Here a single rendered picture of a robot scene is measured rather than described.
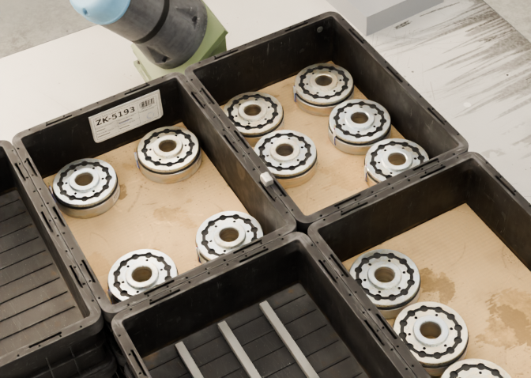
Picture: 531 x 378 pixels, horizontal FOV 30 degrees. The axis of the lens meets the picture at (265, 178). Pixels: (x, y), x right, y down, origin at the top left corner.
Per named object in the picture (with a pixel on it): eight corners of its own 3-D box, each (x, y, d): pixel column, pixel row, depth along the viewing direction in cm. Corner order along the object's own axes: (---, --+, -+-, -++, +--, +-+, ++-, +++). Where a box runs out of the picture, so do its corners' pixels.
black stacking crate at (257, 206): (27, 187, 164) (10, 138, 156) (187, 121, 173) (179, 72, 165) (121, 364, 140) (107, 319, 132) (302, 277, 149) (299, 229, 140)
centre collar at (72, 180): (65, 175, 159) (65, 173, 158) (95, 166, 160) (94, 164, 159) (73, 196, 155) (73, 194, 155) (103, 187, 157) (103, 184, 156)
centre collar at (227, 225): (207, 233, 149) (206, 230, 149) (235, 219, 151) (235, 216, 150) (224, 255, 146) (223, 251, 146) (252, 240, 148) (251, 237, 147)
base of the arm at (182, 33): (137, 43, 196) (101, 24, 189) (183, -18, 193) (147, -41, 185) (171, 83, 186) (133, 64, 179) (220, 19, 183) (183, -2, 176)
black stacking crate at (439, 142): (189, 120, 173) (182, 71, 165) (333, 61, 182) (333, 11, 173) (303, 277, 149) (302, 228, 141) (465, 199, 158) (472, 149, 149)
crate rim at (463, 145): (182, 79, 166) (180, 68, 164) (334, 19, 175) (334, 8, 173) (302, 237, 142) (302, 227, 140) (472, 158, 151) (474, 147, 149)
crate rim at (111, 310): (11, 146, 157) (8, 136, 155) (181, 79, 166) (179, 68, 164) (109, 327, 133) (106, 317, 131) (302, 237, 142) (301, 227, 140)
